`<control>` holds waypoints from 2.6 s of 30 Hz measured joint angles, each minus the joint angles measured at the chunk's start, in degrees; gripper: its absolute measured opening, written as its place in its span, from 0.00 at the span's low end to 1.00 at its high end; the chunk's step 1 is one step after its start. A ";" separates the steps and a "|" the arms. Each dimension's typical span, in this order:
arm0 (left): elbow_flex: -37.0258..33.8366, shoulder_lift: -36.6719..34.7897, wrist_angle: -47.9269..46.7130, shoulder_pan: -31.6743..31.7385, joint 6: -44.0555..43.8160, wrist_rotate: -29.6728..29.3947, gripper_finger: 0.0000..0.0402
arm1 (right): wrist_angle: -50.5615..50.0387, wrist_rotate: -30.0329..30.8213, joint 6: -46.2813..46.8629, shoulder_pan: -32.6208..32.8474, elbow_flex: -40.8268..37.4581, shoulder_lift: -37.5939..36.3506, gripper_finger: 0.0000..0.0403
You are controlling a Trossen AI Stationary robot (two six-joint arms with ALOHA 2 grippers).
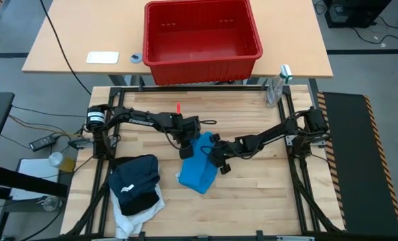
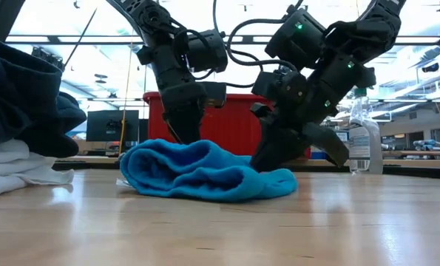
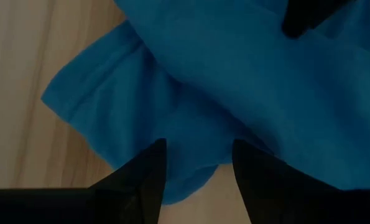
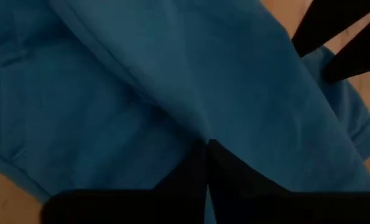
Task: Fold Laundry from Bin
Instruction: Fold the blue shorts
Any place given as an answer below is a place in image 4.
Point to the bright blue garment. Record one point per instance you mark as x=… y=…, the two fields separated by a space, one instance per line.
x=172 y=77

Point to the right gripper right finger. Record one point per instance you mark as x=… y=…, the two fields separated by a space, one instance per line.
x=265 y=205

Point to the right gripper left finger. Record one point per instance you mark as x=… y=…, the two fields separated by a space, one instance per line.
x=141 y=205

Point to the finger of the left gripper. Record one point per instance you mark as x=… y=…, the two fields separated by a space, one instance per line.
x=324 y=21
x=358 y=53

